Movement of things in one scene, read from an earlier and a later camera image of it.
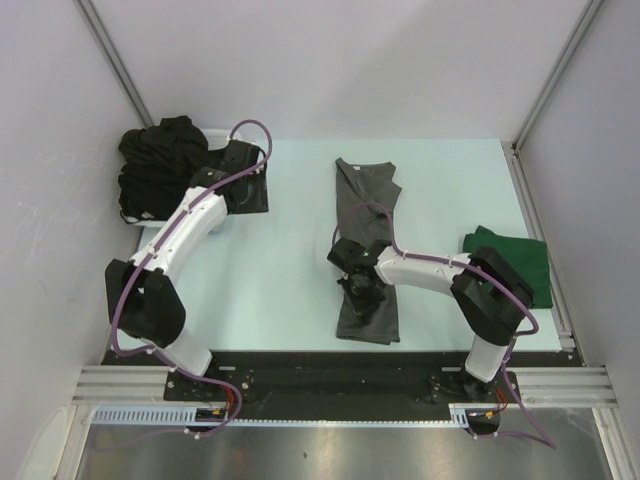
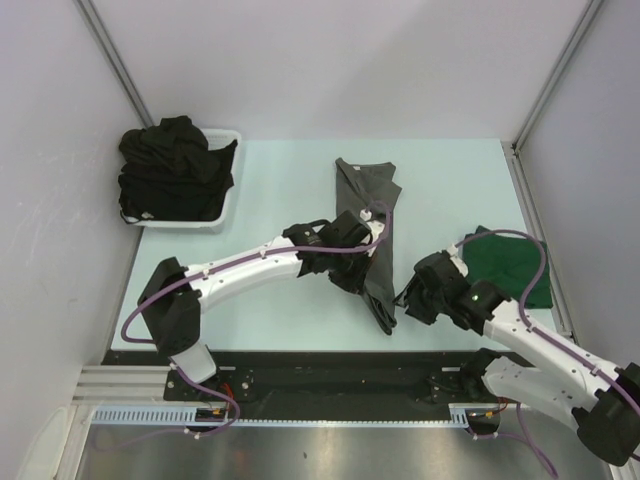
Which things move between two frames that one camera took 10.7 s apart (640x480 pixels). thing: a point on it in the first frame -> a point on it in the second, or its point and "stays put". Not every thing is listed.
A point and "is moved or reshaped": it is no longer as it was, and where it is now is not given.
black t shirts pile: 157,163 stays put
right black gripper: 362,308 -> 410,296
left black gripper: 260,201 -> 355,282
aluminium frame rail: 147,386 stays put
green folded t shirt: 531,258 stays put
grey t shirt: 366,194 is moved or reshaped
